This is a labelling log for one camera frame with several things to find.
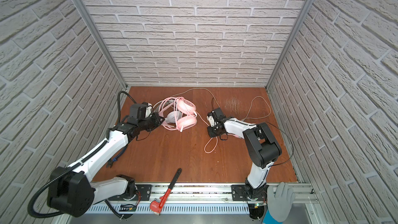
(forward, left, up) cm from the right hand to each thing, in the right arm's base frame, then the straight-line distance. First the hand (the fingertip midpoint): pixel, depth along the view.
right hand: (211, 131), depth 95 cm
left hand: (+3, +26, +17) cm, 31 cm away
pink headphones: (-6, +12, +26) cm, 29 cm away
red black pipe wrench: (-36, +30, +1) cm, 47 cm away
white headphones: (+9, +23, +8) cm, 26 cm away
